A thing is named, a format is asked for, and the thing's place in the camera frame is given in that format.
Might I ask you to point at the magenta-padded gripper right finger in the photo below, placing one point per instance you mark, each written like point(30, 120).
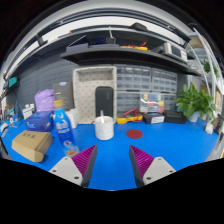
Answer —
point(158, 168)

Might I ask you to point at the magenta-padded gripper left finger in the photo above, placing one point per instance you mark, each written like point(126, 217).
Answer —
point(66, 168)

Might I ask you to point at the blue drink bottle gold cap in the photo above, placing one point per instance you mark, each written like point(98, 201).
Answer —
point(63, 130)

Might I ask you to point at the flat round red coaster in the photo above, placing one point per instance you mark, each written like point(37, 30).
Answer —
point(134, 134)

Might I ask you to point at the brown cardboard box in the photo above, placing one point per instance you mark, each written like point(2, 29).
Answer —
point(31, 145)

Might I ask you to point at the black box white label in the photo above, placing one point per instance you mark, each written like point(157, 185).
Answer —
point(153, 118)

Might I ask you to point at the small white box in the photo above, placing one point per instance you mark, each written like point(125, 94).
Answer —
point(73, 118)

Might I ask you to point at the white ribbed paper cup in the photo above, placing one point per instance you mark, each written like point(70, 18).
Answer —
point(104, 130)

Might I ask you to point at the black flat case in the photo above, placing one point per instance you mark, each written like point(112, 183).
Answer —
point(175, 117)

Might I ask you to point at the blue carton box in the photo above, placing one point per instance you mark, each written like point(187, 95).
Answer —
point(38, 121)

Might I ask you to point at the yellow multimeter red leads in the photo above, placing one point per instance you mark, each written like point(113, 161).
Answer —
point(128, 119)

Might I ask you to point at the small white block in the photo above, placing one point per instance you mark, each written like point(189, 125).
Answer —
point(209, 128)

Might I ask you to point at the clear organizer box colourful parts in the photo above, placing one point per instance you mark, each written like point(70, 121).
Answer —
point(152, 102)

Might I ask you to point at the purple plastic bag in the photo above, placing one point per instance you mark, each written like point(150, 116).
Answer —
point(44, 100)

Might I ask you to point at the white dotted open box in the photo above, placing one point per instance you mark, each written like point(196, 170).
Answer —
point(85, 96)

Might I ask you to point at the dark grey flat box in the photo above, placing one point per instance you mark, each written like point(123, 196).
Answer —
point(65, 93)

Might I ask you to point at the green potted plant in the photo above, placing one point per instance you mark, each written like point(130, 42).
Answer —
point(195, 101)

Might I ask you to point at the black rectangular case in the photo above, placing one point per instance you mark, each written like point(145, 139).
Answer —
point(104, 101)

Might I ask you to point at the wide grey drawer cabinet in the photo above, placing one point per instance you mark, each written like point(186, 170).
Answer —
point(133, 77)

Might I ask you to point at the white shelf unit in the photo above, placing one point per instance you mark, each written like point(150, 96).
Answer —
point(213, 70)

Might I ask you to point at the white oscilloscope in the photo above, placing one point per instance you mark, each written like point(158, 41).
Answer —
point(175, 51)

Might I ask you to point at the yellow tool red leads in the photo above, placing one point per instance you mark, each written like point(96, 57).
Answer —
point(135, 48)

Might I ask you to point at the black wall shelf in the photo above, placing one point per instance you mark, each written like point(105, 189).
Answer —
point(123, 56)

